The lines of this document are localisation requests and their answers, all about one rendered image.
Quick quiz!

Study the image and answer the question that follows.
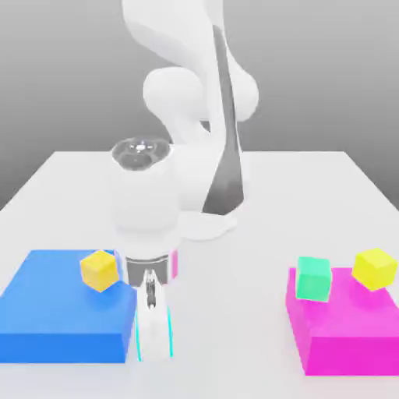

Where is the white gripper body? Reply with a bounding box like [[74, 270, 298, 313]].
[[136, 269, 173, 362]]

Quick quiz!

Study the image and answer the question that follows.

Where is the small orange-yellow cube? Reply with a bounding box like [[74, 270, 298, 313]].
[[79, 249, 120, 294]]

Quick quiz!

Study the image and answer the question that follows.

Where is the small green cube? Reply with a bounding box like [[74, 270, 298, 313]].
[[295, 256, 332, 303]]

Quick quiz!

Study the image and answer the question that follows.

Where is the small yellow cube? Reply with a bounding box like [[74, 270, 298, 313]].
[[351, 247, 399, 292]]

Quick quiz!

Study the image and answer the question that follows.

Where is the large blue box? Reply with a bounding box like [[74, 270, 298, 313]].
[[0, 249, 139, 365]]

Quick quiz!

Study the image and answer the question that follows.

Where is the large magenta box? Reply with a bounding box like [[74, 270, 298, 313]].
[[285, 266, 399, 377]]

